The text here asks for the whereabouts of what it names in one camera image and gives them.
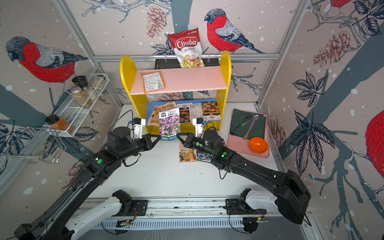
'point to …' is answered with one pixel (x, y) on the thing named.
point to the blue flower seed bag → (201, 156)
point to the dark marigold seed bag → (184, 113)
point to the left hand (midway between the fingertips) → (163, 135)
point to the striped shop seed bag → (187, 155)
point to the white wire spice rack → (75, 114)
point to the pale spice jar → (98, 82)
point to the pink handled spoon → (255, 118)
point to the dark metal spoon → (247, 115)
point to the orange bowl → (258, 145)
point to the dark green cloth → (241, 121)
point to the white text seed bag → (195, 111)
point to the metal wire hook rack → (42, 143)
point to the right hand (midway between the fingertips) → (176, 136)
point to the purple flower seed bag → (169, 124)
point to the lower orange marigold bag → (211, 111)
